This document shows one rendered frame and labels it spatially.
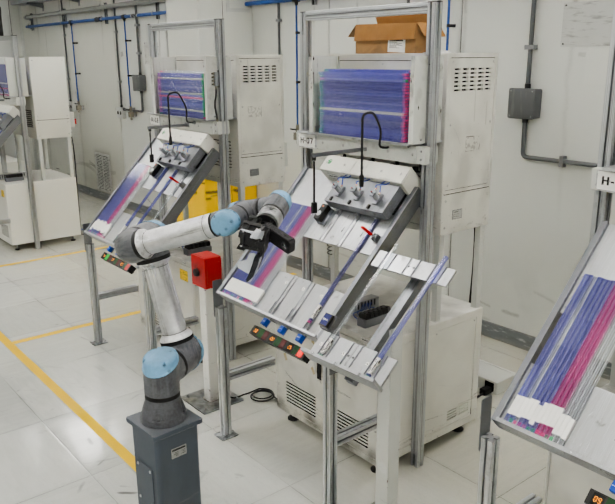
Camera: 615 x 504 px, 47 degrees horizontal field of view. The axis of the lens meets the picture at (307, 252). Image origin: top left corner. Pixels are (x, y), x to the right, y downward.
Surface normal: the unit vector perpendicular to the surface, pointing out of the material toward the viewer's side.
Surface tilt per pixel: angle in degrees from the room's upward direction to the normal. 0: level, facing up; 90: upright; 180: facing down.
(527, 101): 90
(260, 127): 90
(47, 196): 90
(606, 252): 44
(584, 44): 90
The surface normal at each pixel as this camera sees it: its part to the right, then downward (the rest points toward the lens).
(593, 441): -0.55, -0.57
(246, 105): 0.63, 0.20
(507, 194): -0.77, 0.18
